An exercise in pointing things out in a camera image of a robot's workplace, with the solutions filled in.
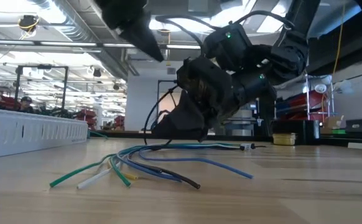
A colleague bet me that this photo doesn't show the grey duct tape roll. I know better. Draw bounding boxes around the grey duct tape roll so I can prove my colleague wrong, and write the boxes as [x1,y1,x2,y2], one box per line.
[223,108,258,137]

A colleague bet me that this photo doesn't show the person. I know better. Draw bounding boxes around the person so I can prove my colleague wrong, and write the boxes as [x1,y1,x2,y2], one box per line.
[17,95,35,114]

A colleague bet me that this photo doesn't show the blue cable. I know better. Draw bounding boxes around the blue cable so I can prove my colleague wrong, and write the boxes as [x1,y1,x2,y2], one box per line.
[137,143,254,180]
[117,143,247,183]

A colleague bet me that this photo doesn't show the black metal gantry frame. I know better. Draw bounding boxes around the black metal gantry frame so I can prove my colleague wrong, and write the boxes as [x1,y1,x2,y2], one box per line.
[14,63,70,110]

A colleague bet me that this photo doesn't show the black upright post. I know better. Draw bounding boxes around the black upright post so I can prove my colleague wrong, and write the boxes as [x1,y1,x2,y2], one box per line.
[256,96,276,138]

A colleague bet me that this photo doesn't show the white slotted cable duct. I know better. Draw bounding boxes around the white slotted cable duct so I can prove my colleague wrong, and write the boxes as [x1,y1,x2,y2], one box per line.
[0,106,89,160]

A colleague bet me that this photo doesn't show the silver ventilation duct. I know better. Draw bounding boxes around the silver ventilation duct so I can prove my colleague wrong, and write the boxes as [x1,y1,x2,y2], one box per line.
[28,0,140,80]

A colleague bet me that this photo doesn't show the yellow black cable reel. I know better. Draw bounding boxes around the yellow black cable reel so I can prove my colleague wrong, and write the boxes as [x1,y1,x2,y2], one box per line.
[17,14,41,40]

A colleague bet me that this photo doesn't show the red storage bins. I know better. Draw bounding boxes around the red storage bins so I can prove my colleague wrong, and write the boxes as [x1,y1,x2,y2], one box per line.
[276,90,334,122]

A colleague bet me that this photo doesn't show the green cable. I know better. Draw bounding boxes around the green cable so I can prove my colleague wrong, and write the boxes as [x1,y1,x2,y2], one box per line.
[108,143,247,187]

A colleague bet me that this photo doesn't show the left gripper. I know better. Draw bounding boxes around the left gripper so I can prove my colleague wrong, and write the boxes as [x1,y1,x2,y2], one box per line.
[93,0,165,62]

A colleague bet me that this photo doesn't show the yellow room cable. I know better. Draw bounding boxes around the yellow room cable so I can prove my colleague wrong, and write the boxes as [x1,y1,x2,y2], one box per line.
[332,1,346,75]

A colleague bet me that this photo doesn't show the red shelving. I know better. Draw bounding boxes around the red shelving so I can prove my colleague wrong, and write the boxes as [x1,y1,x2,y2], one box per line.
[0,88,22,110]

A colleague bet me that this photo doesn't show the yellow plastic tub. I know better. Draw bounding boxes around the yellow plastic tub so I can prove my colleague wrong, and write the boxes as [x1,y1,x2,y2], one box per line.
[272,133,297,146]

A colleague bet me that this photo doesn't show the white cable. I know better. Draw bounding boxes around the white cable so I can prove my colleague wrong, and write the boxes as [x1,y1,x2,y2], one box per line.
[77,143,247,190]

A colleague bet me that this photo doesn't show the black cable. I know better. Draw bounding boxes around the black cable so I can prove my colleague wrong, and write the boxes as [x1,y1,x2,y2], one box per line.
[126,143,247,190]

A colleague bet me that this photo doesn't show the cardboard box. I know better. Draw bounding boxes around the cardboard box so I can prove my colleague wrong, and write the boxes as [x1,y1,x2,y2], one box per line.
[320,114,346,130]

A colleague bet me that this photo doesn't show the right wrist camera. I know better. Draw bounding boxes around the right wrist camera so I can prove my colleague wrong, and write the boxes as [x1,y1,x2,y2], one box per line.
[177,57,231,108]

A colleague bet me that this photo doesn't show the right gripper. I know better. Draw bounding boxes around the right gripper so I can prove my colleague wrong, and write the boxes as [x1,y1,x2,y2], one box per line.
[152,70,278,142]

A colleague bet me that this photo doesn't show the bundle of coloured wires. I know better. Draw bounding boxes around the bundle of coloured wires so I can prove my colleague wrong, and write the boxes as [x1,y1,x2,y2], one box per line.
[49,143,247,189]

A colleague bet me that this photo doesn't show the black box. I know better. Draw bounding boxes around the black box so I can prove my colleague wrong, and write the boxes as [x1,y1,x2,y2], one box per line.
[271,119,321,146]

